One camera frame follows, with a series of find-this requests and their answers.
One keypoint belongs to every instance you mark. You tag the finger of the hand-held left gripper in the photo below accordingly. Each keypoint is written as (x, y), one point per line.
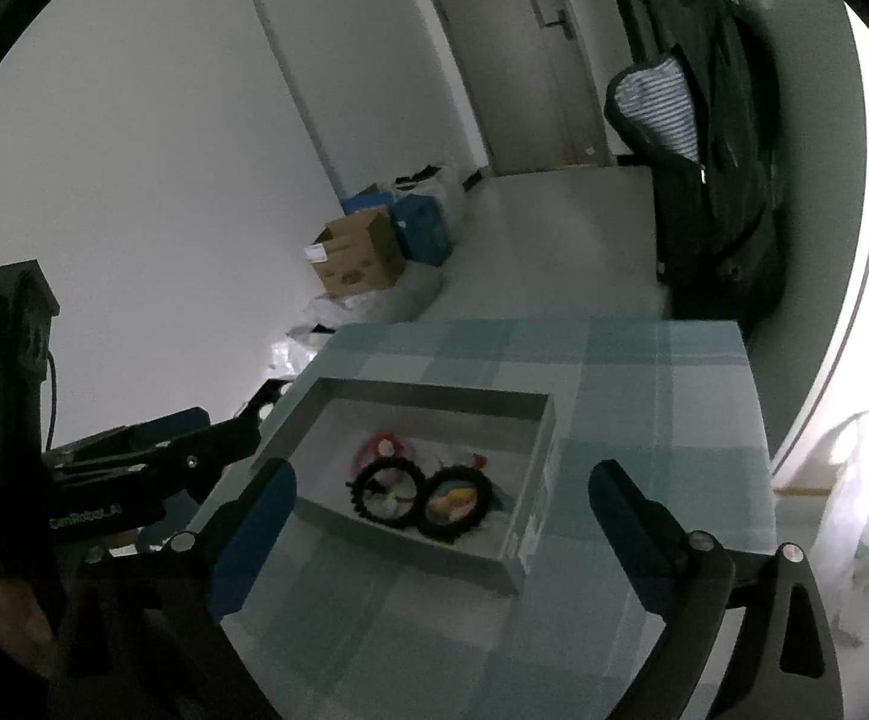
(172, 424)
(209, 457)

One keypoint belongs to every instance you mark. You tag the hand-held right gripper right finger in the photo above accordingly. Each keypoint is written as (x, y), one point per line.
(629, 532)

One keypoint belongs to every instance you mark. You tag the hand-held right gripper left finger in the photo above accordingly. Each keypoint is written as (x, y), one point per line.
(254, 532)

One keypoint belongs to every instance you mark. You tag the white cardboard box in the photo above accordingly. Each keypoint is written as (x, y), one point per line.
(434, 405)

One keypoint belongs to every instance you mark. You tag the person's left hand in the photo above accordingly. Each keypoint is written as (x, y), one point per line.
(7, 615)

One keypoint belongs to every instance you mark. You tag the checkered teal tablecloth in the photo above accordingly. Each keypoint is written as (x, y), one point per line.
(629, 390)

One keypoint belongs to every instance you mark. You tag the pile of clear plastic bags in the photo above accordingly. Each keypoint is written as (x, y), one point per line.
(374, 300)

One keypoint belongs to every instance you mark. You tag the brown cardboard box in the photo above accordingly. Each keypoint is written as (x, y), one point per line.
(359, 255)

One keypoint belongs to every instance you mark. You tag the small blue box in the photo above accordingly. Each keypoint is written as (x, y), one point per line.
(367, 202)

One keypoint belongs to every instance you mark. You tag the large blue box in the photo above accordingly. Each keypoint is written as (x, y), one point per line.
(423, 229)

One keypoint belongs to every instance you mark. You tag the black hanging jacket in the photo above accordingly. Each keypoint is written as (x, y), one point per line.
(726, 202)

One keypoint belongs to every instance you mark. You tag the black flat item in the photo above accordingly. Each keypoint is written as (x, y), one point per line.
(415, 180)

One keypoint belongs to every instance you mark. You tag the white plastic bag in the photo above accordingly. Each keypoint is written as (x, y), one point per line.
(453, 191)

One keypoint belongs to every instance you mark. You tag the blue white striped cloth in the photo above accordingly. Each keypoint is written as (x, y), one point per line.
(659, 105)

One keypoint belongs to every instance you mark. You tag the grey door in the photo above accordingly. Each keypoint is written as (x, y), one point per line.
(524, 90)

